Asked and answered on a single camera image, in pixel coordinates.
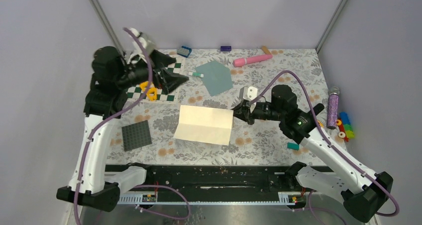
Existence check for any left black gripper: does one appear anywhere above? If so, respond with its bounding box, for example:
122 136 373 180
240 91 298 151
116 48 189 94

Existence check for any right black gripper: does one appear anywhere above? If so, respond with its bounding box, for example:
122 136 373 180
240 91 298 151
227 101 285 125

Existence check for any cream paper letter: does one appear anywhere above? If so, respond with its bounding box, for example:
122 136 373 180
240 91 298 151
174 105 233 145

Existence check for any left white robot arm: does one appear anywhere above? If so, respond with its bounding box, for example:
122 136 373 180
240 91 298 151
56 46 188 212

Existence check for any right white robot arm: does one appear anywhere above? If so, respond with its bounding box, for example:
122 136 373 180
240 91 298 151
233 85 393 223

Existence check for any teal green envelope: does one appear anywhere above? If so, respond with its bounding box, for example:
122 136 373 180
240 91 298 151
195 61 233 97

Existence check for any blue grey lego brick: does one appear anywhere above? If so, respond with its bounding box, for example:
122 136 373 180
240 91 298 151
177 46 192 58

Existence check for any green white chessboard mat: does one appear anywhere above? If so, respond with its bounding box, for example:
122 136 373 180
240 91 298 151
126 55 186 104

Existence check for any pink marker pen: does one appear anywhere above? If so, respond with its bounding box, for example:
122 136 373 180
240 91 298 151
233 54 273 67

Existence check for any teal small block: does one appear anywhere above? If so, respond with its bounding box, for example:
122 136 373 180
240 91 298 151
287 142 300 151

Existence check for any purple lego brick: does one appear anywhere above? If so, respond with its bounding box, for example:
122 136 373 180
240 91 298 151
220 46 232 52

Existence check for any beige wooden cylinder right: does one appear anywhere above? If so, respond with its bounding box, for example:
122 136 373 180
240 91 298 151
261 46 272 55

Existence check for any dark grey lego baseplate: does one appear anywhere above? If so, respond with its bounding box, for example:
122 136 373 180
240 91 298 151
121 120 152 152

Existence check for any purple glitter microphone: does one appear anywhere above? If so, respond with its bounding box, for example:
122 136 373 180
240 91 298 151
326 87 340 129

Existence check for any colourful stacked block toy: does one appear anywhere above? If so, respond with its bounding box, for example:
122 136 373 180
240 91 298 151
336 112 355 142

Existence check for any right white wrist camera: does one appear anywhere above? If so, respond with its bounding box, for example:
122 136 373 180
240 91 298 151
239 86 258 113

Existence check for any yellow triangle frame toy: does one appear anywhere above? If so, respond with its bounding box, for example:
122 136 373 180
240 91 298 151
139 81 158 101

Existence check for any yellow ring toy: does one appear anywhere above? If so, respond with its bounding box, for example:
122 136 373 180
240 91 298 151
317 119 324 128

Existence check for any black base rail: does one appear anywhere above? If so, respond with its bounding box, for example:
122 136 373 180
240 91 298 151
105 164 333 204

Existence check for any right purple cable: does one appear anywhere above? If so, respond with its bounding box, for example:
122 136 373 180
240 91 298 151
249 70 400 217

